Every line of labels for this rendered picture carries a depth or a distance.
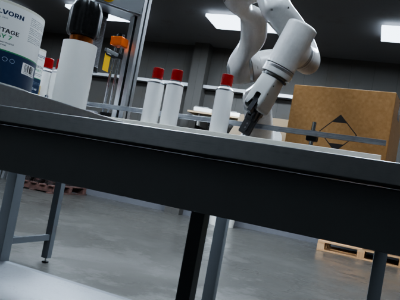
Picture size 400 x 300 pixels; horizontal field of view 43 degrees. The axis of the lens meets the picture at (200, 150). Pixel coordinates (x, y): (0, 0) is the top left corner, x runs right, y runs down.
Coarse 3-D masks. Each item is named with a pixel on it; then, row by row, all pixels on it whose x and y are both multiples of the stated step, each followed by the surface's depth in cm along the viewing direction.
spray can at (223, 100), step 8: (224, 80) 143; (232, 80) 143; (224, 88) 142; (216, 96) 143; (224, 96) 141; (232, 96) 143; (216, 104) 142; (224, 104) 141; (216, 112) 142; (224, 112) 141; (216, 120) 141; (224, 120) 141; (216, 128) 141; (224, 128) 142
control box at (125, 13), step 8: (96, 0) 165; (104, 0) 166; (112, 0) 167; (120, 0) 169; (128, 0) 170; (136, 0) 172; (104, 8) 171; (112, 8) 170; (120, 8) 170; (128, 8) 170; (136, 8) 172; (120, 16) 177; (128, 16) 175; (136, 16) 173
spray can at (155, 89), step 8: (160, 72) 152; (152, 80) 151; (160, 80) 152; (152, 88) 150; (160, 88) 151; (152, 96) 150; (160, 96) 151; (144, 104) 151; (152, 104) 150; (160, 104) 152; (144, 112) 150; (152, 112) 150; (144, 120) 150; (152, 120) 150
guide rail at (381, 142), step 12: (108, 108) 163; (120, 108) 161; (132, 108) 159; (204, 120) 149; (288, 132) 139; (300, 132) 137; (312, 132) 136; (324, 132) 135; (372, 144) 131; (384, 144) 128
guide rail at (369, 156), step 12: (120, 120) 152; (132, 120) 150; (192, 132) 142; (204, 132) 140; (216, 132) 139; (276, 144) 132; (288, 144) 131; (300, 144) 129; (360, 156) 123; (372, 156) 122
